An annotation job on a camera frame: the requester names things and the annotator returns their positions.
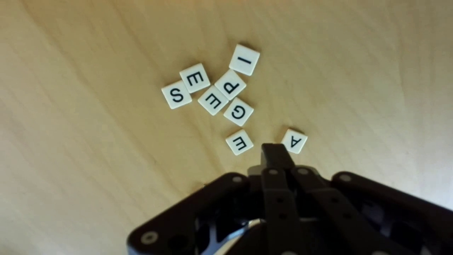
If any letter tile I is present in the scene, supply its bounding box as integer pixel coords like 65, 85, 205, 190
229, 44, 260, 76

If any letter tile P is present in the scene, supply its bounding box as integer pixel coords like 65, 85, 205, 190
215, 69, 246, 100

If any letter tile A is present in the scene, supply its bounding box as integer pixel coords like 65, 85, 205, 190
281, 129, 307, 154

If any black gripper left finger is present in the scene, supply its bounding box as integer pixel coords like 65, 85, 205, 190
260, 143, 301, 255

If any letter tile e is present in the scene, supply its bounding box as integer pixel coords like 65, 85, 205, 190
225, 129, 253, 156
179, 63, 210, 93
198, 86, 227, 116

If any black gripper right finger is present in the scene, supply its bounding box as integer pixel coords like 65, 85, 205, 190
294, 167, 392, 255

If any letter tile G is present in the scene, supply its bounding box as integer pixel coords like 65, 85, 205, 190
223, 97, 254, 126

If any letter tile S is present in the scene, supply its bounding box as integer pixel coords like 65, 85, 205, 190
161, 80, 192, 109

